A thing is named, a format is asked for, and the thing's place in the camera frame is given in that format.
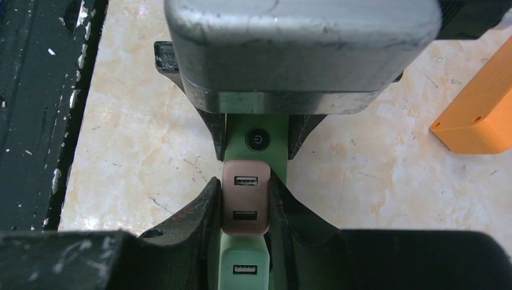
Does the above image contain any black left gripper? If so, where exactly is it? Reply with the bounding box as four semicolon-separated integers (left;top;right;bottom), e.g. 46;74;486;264
436;0;511;40

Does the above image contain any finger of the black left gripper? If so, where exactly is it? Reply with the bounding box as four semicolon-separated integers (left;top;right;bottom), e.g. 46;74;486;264
153;41;226;161
287;72;405;161

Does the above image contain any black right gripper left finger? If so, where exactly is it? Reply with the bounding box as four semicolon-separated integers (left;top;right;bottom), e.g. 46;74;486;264
1;178;220;289

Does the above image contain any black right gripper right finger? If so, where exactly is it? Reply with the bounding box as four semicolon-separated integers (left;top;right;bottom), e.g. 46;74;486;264
269;173;511;289

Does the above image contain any green power strip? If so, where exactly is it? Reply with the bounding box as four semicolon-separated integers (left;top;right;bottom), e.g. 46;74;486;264
206;114;290;290

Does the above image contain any pink usb plug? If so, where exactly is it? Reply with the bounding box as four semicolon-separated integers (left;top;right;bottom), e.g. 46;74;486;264
221;159;271;236

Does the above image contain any light green usb plug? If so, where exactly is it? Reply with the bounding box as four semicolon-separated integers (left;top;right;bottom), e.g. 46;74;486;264
217;233;270;290

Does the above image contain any orange power strip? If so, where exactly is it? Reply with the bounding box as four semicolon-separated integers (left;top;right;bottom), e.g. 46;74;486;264
430;39;511;155

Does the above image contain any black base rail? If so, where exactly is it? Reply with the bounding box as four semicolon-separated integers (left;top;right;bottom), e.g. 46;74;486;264
1;1;108;231

